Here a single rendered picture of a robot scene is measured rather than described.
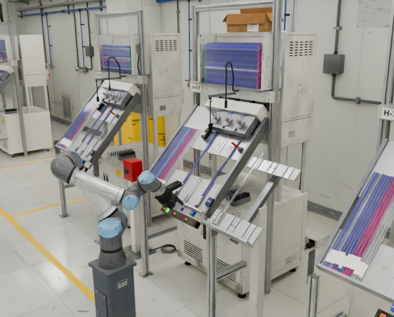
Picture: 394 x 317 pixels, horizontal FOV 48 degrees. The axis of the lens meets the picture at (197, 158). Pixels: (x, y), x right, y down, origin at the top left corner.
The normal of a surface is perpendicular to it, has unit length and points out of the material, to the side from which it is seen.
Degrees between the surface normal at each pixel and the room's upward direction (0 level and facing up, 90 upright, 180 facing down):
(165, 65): 90
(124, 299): 90
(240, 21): 80
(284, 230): 90
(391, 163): 44
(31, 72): 90
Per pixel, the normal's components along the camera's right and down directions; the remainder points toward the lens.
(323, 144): -0.77, 0.18
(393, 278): -0.54, -0.56
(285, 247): 0.64, 0.20
